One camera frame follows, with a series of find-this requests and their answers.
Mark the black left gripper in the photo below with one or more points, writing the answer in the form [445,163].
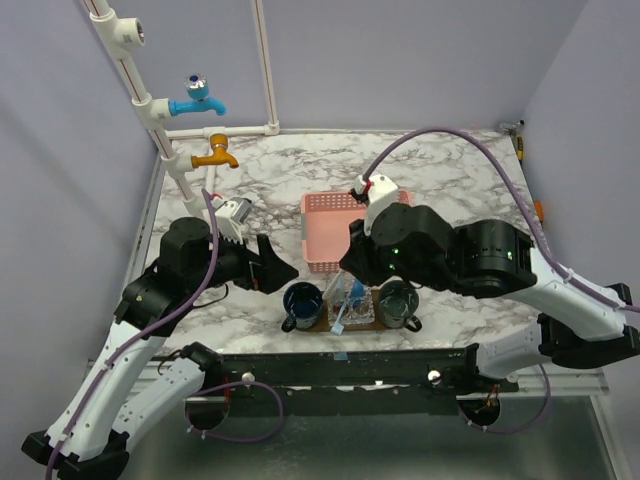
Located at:
[264,271]

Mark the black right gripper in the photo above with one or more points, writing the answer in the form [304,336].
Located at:
[358,257]

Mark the dark blue mug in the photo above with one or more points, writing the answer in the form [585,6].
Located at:
[303,305]

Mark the dark green ceramic mug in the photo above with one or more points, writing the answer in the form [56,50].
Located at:
[398,302]

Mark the brown oval wooden tray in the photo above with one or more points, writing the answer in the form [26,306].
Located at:
[350,327]

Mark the pink perforated plastic basket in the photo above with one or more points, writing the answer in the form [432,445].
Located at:
[325,220]

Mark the white pink toothbrush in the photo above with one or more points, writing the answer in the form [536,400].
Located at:
[329,289]

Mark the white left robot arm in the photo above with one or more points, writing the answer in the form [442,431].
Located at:
[94,437]

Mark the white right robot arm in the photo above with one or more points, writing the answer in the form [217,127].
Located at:
[578,327]

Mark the orange plastic faucet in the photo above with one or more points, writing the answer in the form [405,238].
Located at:
[219,154]

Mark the yellow black tool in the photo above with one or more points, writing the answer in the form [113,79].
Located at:
[519,141]

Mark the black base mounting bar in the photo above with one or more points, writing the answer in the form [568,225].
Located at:
[340,384]

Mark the blue plastic faucet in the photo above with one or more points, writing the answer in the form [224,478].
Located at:
[200,101]

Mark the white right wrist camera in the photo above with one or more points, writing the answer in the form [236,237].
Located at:
[376,193]

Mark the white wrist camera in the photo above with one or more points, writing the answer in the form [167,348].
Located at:
[376,193]
[231,215]

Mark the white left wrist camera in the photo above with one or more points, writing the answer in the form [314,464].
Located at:
[231,215]

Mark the orange clip on wall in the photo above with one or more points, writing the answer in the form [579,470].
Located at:
[539,210]

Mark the white pvc pipe frame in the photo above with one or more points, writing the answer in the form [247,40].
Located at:
[119,37]

